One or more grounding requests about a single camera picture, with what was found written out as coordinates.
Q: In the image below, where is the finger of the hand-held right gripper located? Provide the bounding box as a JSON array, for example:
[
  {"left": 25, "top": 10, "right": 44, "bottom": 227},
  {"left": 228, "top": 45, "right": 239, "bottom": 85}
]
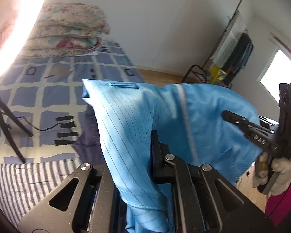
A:
[{"left": 222, "top": 110, "right": 260, "bottom": 133}]

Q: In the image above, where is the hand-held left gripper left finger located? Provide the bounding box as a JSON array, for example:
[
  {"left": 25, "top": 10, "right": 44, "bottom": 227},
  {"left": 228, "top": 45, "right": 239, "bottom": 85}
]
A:
[{"left": 18, "top": 163, "right": 128, "bottom": 233}]

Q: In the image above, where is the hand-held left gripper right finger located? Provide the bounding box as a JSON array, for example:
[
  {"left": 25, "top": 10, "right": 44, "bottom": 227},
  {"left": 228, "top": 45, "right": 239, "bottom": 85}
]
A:
[{"left": 151, "top": 130, "right": 274, "bottom": 233}]

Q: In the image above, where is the light blue striped work jacket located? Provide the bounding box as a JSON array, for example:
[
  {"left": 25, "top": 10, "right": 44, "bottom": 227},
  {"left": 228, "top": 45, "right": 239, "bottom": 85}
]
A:
[{"left": 82, "top": 79, "right": 263, "bottom": 233}]

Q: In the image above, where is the clothes rack with hanging clothes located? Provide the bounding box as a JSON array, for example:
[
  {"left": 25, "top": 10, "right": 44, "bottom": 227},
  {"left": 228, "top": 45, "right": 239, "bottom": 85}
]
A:
[{"left": 201, "top": 0, "right": 254, "bottom": 88}]

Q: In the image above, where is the person's right hand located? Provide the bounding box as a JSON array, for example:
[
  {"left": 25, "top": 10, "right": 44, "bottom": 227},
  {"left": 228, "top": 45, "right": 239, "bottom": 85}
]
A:
[{"left": 254, "top": 152, "right": 291, "bottom": 196}]

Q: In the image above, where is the yellow box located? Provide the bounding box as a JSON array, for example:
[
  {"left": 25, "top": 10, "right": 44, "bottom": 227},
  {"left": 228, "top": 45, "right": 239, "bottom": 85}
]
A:
[{"left": 209, "top": 65, "right": 227, "bottom": 83}]

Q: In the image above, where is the bright window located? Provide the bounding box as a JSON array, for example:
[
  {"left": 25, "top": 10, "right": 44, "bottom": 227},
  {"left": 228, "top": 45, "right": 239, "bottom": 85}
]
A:
[{"left": 257, "top": 50, "right": 291, "bottom": 102}]

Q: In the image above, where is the dark blue cloth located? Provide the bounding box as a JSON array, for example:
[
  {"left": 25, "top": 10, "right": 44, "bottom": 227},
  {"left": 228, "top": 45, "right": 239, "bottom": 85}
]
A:
[{"left": 74, "top": 104, "right": 106, "bottom": 164}]

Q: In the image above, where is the blue white striped quilt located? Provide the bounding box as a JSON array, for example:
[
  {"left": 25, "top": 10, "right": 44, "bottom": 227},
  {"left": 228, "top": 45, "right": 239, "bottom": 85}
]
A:
[{"left": 0, "top": 159, "right": 107, "bottom": 224}]

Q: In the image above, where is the blue checked bed sheet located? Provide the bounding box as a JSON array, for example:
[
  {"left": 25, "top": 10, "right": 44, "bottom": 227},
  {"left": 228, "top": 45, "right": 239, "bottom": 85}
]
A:
[{"left": 0, "top": 40, "right": 146, "bottom": 164}]

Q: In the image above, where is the black tripod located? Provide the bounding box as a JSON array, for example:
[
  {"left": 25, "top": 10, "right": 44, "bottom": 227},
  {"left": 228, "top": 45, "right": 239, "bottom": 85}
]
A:
[{"left": 0, "top": 86, "right": 34, "bottom": 164}]

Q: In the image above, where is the folded floral quilt stack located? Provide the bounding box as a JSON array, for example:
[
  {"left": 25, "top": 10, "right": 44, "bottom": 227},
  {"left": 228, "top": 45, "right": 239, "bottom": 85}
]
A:
[{"left": 22, "top": 2, "right": 111, "bottom": 57}]

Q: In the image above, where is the bright lamp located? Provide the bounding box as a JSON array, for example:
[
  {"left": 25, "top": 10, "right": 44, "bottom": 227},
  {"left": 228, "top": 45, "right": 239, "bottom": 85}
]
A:
[{"left": 0, "top": 0, "right": 52, "bottom": 82}]

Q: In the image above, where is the black metal chair frame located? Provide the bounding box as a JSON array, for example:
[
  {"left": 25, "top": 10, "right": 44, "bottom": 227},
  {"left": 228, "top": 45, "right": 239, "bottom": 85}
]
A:
[{"left": 183, "top": 64, "right": 207, "bottom": 84}]

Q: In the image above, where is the black cable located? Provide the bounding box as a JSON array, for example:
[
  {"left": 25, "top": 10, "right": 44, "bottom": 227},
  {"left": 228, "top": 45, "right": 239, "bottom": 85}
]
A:
[{"left": 16, "top": 116, "right": 63, "bottom": 131}]

